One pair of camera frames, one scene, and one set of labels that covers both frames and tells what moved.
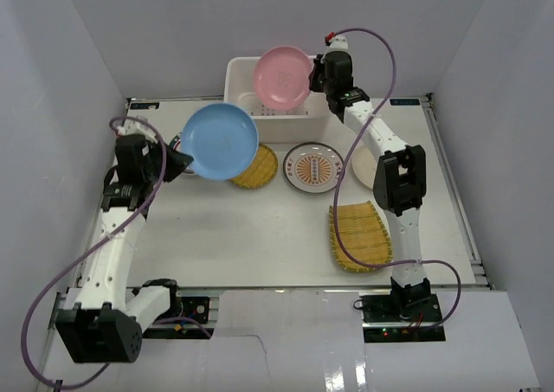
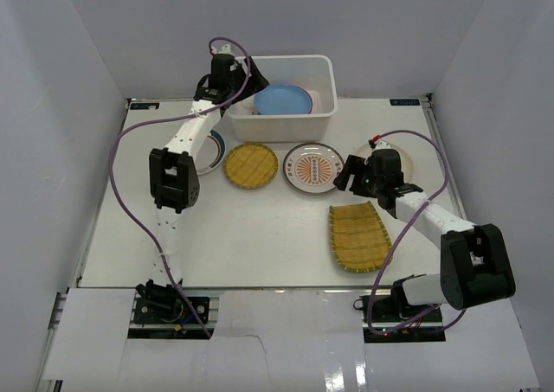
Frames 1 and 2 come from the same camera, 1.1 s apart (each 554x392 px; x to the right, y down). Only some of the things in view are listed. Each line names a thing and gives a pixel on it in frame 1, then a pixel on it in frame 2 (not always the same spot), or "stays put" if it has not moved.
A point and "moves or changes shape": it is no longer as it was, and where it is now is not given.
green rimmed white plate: (176, 144) moves or changes shape
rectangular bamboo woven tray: (363, 233) stays put
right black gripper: (318, 66) -> (353, 165)
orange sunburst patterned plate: (312, 168) stays put
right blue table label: (404, 101) stays put
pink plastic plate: (282, 78) -> (316, 99)
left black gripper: (164, 162) -> (252, 80)
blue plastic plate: (222, 138) -> (282, 99)
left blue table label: (144, 106) stays put
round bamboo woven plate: (260, 171) stays put
